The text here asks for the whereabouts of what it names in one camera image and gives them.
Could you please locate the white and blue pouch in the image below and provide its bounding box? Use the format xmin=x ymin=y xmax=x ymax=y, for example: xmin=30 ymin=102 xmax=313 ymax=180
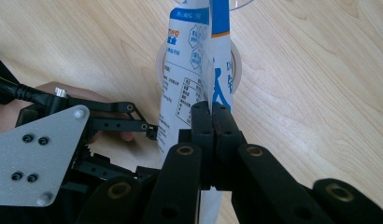
xmin=157 ymin=0 xmax=234 ymax=224

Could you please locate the clear glass jar with lid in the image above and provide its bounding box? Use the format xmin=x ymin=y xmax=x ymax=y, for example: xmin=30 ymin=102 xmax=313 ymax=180
xmin=155 ymin=0 xmax=254 ymax=125

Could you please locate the left hand-held gripper black cable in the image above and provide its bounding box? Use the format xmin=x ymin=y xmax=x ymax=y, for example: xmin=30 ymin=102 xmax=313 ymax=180
xmin=0 ymin=52 xmax=68 ymax=108

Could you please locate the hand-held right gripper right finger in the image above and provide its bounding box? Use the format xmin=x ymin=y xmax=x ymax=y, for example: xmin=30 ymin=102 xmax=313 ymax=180
xmin=212 ymin=103 xmax=248 ymax=191

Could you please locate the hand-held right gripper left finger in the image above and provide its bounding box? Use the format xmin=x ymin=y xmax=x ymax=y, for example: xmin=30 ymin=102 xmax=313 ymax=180
xmin=178 ymin=100 xmax=217 ymax=190

